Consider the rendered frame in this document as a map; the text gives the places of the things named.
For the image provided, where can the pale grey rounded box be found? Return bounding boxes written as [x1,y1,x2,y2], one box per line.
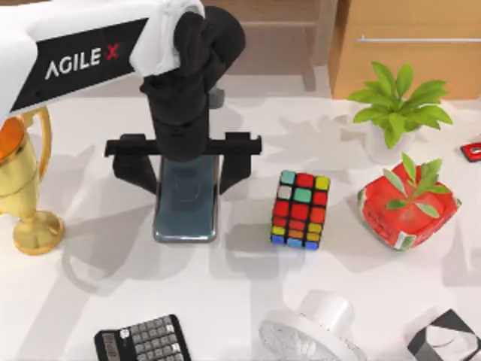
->
[209,87,227,111]

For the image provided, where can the dark teal smartphone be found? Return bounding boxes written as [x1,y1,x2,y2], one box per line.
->
[153,155,220,245]

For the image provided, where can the colourful puzzle cube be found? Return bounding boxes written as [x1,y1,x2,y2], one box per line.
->
[269,169,332,251]

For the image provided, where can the gold trophy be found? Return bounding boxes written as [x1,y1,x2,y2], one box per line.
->
[0,105,65,257]

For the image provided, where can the open wooden shelves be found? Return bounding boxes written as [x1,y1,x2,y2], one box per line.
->
[202,0,340,92]

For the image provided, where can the black calculator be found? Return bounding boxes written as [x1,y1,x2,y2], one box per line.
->
[93,313,193,361]

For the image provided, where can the green plant in white pot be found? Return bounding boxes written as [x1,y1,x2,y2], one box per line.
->
[345,60,454,163]

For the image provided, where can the red pot with green plant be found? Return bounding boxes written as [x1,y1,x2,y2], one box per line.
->
[356,151,463,251]

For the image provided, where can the white desk fan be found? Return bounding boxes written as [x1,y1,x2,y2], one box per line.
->
[258,289,368,361]

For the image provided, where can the wooden cupboard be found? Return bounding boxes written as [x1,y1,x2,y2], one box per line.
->
[328,0,481,101]

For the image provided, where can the small red and black object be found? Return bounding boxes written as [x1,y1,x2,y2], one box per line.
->
[459,142,481,164]

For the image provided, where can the black and white box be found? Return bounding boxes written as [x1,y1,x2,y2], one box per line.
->
[407,308,479,361]

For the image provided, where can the long metal handle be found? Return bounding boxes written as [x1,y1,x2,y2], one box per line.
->
[356,34,481,44]

